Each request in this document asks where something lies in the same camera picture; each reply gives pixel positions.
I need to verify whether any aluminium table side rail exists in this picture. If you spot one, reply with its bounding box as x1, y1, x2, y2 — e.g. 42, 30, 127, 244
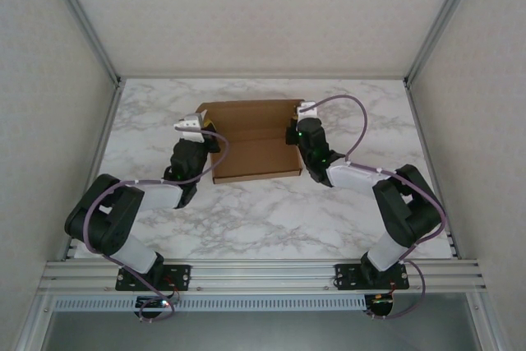
61, 79, 124, 261
404, 79, 457, 260

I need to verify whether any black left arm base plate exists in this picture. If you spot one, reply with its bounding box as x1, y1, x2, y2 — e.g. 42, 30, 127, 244
114, 264, 192, 293

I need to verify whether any thin aluminium table rail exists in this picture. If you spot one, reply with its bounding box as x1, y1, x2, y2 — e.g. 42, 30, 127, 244
118, 75, 408, 81

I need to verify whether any aluminium frame post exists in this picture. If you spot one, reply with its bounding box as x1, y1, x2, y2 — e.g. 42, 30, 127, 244
40, 0, 124, 85
404, 0, 487, 85

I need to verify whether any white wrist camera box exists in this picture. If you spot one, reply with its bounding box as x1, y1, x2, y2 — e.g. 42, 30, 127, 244
296, 99, 320, 120
173, 112, 206, 142

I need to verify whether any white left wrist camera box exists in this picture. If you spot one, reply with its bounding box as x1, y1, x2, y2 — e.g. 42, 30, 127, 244
173, 112, 206, 142

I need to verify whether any brown cardboard box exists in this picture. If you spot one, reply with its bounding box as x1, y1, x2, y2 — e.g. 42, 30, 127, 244
196, 98, 307, 187

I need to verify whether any wide aluminium table rail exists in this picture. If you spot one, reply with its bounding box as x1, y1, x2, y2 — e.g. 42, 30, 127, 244
39, 258, 488, 297

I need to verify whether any aluminium lower frame leg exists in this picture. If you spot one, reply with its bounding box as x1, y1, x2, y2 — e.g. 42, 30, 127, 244
16, 293, 57, 351
468, 291, 505, 351

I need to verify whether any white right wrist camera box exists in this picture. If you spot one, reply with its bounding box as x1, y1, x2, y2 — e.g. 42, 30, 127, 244
296, 99, 320, 120

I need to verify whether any grey slotted cable duct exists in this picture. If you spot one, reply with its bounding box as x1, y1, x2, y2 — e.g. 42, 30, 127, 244
53, 295, 367, 313

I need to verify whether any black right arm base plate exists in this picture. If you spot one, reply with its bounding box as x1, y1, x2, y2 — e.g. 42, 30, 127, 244
335, 262, 412, 290

